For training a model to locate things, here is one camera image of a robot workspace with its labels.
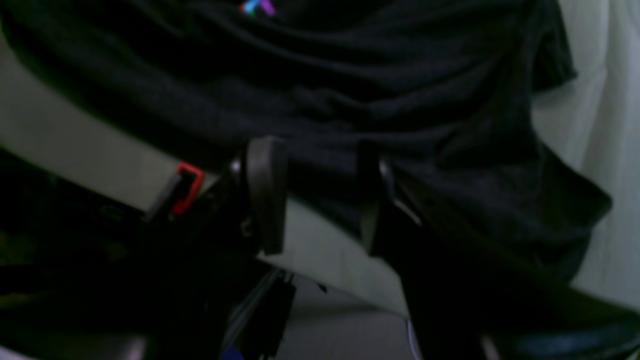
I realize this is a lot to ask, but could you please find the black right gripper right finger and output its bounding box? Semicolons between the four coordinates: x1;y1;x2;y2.
357;140;639;360

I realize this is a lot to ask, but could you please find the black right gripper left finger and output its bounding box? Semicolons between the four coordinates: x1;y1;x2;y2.
190;136;288;275

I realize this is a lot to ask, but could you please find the dark grey t-shirt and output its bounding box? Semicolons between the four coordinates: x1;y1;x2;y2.
1;0;611;282

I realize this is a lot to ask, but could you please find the red black clamp right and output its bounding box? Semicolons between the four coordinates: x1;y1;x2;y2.
142;162;205;224

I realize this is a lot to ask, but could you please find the light green table cloth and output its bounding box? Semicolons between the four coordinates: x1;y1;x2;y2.
0;25;640;321

